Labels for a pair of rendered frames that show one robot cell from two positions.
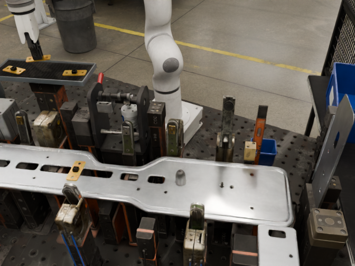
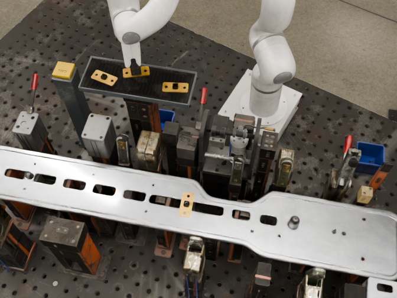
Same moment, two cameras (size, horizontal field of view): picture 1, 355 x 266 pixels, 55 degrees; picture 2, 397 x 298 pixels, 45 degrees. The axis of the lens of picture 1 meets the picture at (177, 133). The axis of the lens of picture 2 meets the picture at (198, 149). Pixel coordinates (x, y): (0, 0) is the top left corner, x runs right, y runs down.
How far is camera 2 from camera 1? 0.70 m
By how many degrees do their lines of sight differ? 19
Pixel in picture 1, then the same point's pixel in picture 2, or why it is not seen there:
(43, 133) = (145, 158)
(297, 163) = not seen: outside the picture
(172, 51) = (286, 64)
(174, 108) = (273, 104)
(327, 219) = not seen: outside the picture
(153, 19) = (270, 30)
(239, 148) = (340, 146)
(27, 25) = (136, 52)
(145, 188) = (258, 230)
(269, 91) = (371, 10)
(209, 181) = (321, 226)
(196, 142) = (290, 136)
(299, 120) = not seen: outside the picture
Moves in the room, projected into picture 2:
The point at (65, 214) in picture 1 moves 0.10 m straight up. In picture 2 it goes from (192, 263) to (191, 252)
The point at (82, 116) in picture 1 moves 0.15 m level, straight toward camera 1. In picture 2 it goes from (187, 142) to (202, 181)
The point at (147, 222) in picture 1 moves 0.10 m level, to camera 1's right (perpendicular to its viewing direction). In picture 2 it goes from (264, 268) to (298, 269)
